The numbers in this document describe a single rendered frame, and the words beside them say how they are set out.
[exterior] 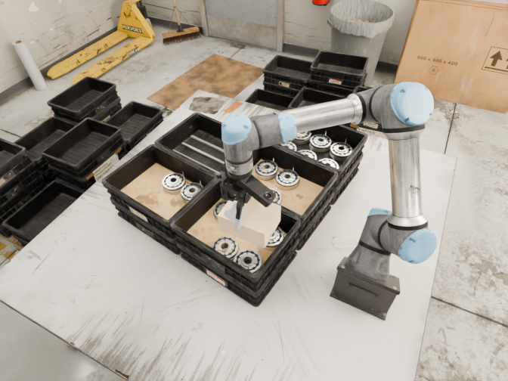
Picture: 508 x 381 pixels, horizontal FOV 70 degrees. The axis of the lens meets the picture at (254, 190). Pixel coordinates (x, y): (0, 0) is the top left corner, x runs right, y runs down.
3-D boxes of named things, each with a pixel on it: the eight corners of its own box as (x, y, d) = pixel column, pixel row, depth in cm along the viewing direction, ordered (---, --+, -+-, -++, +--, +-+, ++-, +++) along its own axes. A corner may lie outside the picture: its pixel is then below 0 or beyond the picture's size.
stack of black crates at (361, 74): (361, 107, 315) (373, 57, 281) (351, 129, 294) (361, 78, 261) (315, 97, 328) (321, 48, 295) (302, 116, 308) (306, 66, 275)
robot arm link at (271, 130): (280, 110, 102) (243, 119, 100) (295, 109, 91) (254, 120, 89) (286, 137, 104) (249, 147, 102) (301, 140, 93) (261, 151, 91)
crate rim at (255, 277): (302, 223, 135) (302, 219, 133) (255, 283, 119) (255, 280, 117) (219, 181, 151) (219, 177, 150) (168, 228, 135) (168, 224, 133)
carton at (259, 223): (280, 220, 119) (280, 205, 113) (264, 248, 111) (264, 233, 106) (237, 204, 124) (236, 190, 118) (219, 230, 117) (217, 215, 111)
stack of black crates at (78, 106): (106, 123, 310) (87, 75, 277) (133, 132, 300) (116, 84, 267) (71, 151, 286) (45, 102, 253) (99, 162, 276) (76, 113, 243)
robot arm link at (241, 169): (257, 150, 98) (243, 169, 93) (258, 162, 101) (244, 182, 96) (233, 143, 100) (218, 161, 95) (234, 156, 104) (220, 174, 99)
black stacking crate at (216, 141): (260, 158, 175) (260, 139, 166) (221, 196, 159) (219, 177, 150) (199, 130, 191) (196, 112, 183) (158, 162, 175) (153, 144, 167)
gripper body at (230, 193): (233, 183, 113) (230, 153, 104) (258, 191, 110) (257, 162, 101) (221, 199, 108) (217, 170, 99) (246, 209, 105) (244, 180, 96)
